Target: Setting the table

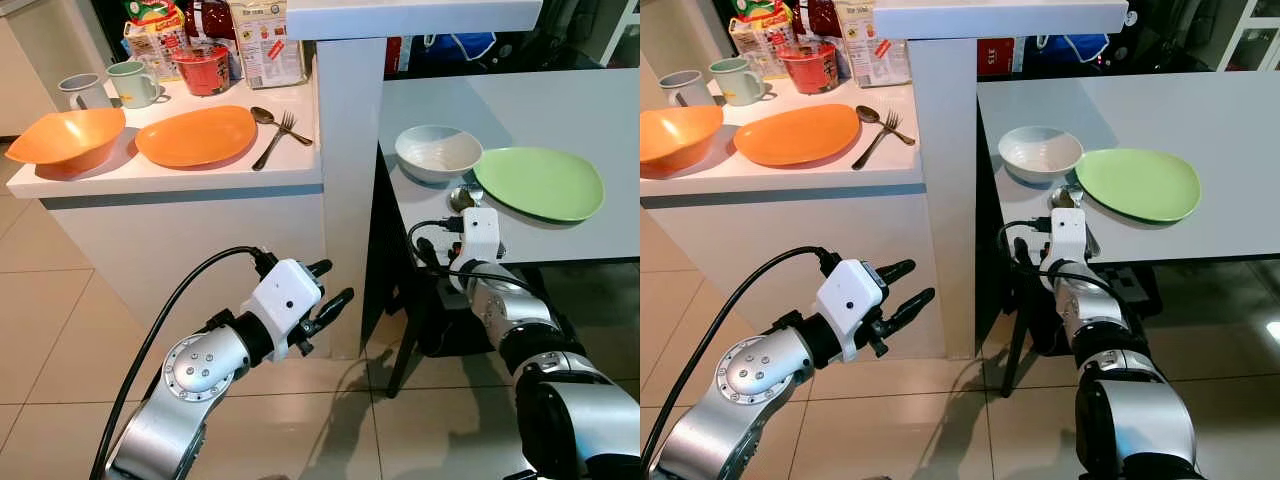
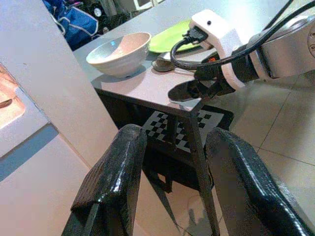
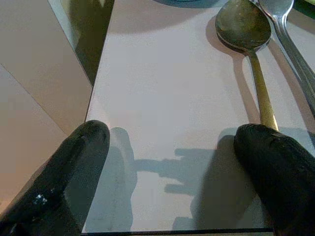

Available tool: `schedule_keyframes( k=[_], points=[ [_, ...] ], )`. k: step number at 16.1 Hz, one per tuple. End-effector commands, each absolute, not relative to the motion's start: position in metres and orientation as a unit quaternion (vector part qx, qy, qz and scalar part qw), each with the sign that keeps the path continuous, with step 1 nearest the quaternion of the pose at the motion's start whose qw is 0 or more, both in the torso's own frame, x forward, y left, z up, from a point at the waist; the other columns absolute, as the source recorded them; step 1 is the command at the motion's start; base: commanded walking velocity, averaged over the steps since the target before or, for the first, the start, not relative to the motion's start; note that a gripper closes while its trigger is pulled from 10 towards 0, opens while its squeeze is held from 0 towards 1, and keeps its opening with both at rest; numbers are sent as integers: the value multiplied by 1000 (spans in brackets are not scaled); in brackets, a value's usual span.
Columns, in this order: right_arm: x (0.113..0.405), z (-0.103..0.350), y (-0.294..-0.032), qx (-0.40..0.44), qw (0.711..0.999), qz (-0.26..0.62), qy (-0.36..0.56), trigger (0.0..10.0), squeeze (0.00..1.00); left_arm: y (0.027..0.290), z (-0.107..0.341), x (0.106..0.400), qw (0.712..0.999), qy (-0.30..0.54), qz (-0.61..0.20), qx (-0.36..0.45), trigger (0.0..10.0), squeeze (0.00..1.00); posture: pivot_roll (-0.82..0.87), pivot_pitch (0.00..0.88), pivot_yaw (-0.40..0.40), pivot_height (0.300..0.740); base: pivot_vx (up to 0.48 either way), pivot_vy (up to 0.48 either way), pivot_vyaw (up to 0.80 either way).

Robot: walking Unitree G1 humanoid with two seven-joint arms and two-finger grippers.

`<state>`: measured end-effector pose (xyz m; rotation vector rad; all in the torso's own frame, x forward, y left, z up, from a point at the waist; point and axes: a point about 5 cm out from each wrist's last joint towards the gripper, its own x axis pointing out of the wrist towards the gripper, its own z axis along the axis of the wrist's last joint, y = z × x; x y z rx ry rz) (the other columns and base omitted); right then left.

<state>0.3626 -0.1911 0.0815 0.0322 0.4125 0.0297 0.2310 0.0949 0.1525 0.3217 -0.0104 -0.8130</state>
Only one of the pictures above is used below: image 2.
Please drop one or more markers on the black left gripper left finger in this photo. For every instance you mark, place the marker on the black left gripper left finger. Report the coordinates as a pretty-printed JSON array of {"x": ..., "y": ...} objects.
[{"x": 115, "y": 172}]

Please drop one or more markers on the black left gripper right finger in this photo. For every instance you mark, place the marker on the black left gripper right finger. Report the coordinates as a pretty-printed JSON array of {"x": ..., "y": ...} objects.
[{"x": 246, "y": 177}]

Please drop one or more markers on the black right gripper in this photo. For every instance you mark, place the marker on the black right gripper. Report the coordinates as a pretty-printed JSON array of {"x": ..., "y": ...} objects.
[{"x": 209, "y": 78}]

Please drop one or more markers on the grey table with black legs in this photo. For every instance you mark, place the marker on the grey table with black legs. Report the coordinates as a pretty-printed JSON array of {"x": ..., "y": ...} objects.
[{"x": 152, "y": 86}]

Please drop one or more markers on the long metal spoon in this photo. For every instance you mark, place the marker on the long metal spoon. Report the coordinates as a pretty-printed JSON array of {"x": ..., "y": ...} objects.
[{"x": 162, "y": 66}]

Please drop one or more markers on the black checkered board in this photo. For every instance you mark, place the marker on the black checkered board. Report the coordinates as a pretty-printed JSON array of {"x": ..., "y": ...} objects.
[{"x": 160, "y": 127}]

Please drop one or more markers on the green plate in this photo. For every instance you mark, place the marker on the green plate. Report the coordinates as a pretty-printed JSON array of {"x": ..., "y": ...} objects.
[{"x": 169, "y": 37}]

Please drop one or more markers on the white ceramic bowl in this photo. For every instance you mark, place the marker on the white ceramic bowl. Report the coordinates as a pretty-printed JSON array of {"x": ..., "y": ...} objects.
[{"x": 120, "y": 59}]

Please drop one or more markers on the white cabinet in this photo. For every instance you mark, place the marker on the white cabinet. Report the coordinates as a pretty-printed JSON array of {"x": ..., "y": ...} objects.
[{"x": 37, "y": 184}]

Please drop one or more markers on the white counter with pillar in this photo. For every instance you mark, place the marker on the white counter with pillar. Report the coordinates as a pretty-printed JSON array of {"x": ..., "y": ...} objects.
[{"x": 49, "y": 73}]

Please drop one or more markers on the blue bag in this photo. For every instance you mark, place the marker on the blue bag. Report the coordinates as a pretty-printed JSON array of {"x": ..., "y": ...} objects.
[{"x": 76, "y": 22}]

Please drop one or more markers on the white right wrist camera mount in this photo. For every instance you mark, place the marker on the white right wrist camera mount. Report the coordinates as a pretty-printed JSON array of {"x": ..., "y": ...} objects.
[{"x": 221, "y": 32}]

